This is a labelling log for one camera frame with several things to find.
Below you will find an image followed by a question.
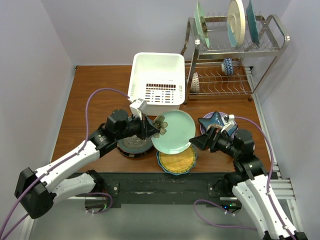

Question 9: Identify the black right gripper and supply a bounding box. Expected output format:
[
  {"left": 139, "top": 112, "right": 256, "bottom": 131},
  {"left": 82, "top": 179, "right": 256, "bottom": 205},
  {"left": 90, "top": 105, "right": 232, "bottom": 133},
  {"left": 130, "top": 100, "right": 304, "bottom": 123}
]
[{"left": 189, "top": 125, "right": 240, "bottom": 158}]

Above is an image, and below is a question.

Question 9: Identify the metal dish rack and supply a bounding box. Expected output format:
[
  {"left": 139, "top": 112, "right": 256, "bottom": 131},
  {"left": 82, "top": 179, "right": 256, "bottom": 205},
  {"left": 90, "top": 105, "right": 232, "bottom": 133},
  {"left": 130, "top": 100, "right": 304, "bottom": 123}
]
[{"left": 181, "top": 14, "right": 290, "bottom": 102}]

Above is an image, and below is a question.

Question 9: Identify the blue star-shaped dish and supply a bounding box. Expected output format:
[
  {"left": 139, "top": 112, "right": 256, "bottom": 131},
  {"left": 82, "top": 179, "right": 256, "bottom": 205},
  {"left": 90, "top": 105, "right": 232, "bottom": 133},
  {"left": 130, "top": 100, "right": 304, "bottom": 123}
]
[{"left": 197, "top": 111, "right": 238, "bottom": 137}]

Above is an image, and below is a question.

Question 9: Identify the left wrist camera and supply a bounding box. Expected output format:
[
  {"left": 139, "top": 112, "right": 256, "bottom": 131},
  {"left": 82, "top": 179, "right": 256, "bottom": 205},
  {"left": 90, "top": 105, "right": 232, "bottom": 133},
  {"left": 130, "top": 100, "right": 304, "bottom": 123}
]
[{"left": 129, "top": 98, "right": 147, "bottom": 120}]

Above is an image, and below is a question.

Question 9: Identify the teal plate in rack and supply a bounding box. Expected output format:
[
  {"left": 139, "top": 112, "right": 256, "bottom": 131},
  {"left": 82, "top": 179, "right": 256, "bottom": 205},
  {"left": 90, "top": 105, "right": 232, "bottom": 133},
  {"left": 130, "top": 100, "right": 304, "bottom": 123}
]
[{"left": 246, "top": 0, "right": 260, "bottom": 48}]

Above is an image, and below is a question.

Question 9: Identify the cream blue spiral plate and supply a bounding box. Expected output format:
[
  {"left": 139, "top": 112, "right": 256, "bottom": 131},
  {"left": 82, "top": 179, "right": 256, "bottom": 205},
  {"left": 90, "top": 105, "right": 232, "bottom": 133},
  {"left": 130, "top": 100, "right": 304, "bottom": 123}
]
[{"left": 227, "top": 0, "right": 246, "bottom": 49}]

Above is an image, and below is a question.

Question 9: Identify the blue polka dot plate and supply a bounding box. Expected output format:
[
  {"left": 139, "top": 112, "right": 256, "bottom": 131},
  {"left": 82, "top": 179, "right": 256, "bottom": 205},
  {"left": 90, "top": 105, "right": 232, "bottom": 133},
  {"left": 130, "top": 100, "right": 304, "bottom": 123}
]
[{"left": 156, "top": 147, "right": 198, "bottom": 177}]

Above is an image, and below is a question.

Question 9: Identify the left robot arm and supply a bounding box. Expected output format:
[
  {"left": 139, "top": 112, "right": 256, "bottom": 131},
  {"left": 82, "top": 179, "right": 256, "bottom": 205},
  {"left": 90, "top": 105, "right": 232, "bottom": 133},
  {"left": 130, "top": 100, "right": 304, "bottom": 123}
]
[{"left": 14, "top": 109, "right": 161, "bottom": 219}]

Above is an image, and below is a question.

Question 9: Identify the black gold striped plate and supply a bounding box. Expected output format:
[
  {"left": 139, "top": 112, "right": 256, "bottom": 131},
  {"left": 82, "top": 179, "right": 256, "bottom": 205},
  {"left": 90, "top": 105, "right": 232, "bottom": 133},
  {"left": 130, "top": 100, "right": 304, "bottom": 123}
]
[{"left": 116, "top": 146, "right": 155, "bottom": 159}]

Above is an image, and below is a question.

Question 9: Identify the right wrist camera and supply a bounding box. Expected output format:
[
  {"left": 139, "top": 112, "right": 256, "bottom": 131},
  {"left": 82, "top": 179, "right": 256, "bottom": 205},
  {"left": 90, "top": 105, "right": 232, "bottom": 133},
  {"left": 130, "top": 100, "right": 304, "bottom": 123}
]
[{"left": 222, "top": 114, "right": 236, "bottom": 131}]

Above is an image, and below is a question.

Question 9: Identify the white plastic bin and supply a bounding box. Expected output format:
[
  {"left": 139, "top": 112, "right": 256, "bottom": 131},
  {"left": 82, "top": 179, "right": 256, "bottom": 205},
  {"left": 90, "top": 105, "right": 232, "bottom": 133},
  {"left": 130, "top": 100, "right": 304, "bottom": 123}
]
[{"left": 127, "top": 52, "right": 186, "bottom": 116}]

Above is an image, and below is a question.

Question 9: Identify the clear glass plate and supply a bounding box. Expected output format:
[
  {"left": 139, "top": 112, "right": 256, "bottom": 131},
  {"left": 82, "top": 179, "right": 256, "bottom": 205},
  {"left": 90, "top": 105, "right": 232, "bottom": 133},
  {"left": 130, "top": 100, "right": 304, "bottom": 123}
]
[{"left": 121, "top": 135, "right": 150, "bottom": 149}]

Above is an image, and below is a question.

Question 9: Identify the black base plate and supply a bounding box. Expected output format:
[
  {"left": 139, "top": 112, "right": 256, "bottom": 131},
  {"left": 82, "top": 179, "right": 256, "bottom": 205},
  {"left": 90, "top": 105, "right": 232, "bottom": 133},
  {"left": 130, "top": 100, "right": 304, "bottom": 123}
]
[{"left": 43, "top": 171, "right": 279, "bottom": 209}]

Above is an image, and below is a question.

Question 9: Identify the lavender plate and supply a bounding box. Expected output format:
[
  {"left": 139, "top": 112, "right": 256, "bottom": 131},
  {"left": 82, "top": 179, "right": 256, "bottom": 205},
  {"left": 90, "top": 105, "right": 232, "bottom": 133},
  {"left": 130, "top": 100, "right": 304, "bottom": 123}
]
[{"left": 199, "top": 111, "right": 238, "bottom": 138}]

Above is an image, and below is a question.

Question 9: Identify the grey blue ceramic plate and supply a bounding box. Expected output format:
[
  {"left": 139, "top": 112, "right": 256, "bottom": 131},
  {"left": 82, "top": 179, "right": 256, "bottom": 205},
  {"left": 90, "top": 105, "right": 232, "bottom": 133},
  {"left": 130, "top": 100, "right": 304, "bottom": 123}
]
[{"left": 117, "top": 138, "right": 153, "bottom": 154}]

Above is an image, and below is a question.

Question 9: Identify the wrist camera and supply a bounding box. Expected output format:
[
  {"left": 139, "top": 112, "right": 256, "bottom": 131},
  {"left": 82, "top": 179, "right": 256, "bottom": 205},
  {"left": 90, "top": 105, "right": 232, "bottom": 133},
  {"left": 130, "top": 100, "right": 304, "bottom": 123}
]
[
  {"left": 222, "top": 114, "right": 236, "bottom": 131},
  {"left": 129, "top": 98, "right": 147, "bottom": 120}
]

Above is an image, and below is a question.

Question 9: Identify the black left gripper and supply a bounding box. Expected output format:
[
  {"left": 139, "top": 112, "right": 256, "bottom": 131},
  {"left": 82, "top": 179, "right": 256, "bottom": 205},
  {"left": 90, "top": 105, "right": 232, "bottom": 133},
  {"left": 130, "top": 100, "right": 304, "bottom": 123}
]
[{"left": 115, "top": 111, "right": 160, "bottom": 141}]

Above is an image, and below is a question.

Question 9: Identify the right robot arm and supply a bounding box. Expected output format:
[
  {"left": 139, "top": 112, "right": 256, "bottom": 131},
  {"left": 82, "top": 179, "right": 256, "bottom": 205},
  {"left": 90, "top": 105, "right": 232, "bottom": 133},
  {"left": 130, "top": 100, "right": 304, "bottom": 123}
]
[{"left": 189, "top": 127, "right": 307, "bottom": 240}]

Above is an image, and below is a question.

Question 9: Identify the blue zigzag bowl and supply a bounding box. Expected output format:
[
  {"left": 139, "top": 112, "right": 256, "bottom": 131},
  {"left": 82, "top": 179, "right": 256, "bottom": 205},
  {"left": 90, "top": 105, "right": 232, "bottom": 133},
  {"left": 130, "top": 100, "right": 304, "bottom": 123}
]
[{"left": 221, "top": 58, "right": 234, "bottom": 76}]

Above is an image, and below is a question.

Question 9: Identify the mint plate in rack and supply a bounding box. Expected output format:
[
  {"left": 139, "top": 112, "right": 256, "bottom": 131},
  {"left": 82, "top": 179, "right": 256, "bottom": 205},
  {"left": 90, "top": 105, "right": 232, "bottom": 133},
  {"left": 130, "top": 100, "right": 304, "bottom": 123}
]
[{"left": 194, "top": 0, "right": 210, "bottom": 48}]

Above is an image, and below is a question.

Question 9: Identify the mint green floral plate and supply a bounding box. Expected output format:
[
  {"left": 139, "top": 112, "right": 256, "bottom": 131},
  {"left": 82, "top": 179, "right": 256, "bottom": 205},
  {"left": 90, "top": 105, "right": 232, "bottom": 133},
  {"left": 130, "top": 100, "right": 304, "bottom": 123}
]
[{"left": 151, "top": 109, "right": 196, "bottom": 155}]

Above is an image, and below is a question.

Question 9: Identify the aluminium frame rail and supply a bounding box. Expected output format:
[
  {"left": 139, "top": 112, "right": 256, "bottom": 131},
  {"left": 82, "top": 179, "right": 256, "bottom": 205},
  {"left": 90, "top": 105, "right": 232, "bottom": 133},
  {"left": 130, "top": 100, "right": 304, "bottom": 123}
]
[{"left": 270, "top": 179, "right": 301, "bottom": 229}]

